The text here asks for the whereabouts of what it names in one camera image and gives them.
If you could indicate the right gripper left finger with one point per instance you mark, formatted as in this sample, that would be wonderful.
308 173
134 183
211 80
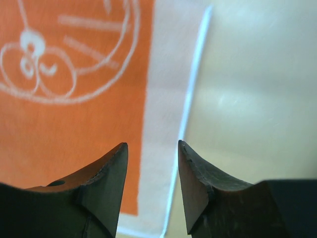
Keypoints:
84 204

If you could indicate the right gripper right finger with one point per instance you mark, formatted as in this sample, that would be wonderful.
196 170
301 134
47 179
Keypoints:
218 205

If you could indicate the orange Doraemon towel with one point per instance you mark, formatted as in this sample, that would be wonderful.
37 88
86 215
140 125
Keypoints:
79 77

